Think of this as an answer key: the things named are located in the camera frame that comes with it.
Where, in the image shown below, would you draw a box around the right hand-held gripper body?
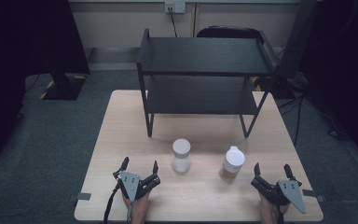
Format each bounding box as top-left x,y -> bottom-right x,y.
250,175 -> 308,216

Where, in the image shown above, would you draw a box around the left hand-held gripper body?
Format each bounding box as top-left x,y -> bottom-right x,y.
113,169 -> 161,203

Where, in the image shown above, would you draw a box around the brown powder jar white lid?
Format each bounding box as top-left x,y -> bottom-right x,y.
218,146 -> 246,183

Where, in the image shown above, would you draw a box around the black two-tier shelf rack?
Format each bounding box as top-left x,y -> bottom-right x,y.
135,28 -> 278,139

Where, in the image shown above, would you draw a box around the person's left hand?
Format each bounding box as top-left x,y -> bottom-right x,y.
121,189 -> 152,219

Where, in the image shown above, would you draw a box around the person's right hand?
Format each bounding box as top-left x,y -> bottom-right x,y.
258,192 -> 291,220

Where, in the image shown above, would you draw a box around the black stand base striped tape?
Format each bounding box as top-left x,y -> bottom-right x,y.
38,72 -> 88,102

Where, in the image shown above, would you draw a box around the dark curtain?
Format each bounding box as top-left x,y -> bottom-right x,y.
0,0 -> 90,169
300,0 -> 358,171

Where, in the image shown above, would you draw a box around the dark upright panel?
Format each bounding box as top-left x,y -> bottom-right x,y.
275,0 -> 320,79

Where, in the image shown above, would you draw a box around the grey table bracket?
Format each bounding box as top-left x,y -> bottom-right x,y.
68,192 -> 92,202
301,189 -> 326,203

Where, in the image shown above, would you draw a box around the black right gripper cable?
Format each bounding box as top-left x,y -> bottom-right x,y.
273,203 -> 285,224

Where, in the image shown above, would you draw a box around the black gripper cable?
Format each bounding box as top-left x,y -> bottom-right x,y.
273,203 -> 285,224
103,182 -> 121,224

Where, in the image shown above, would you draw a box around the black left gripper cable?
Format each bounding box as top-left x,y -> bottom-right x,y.
103,182 -> 121,224

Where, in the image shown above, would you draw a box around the black floor cable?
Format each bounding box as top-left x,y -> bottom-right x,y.
277,92 -> 306,147

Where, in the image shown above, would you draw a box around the black outlet cable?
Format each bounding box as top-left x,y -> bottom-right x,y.
168,10 -> 179,38

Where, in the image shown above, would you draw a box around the white wall outlet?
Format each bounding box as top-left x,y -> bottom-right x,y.
164,1 -> 186,14

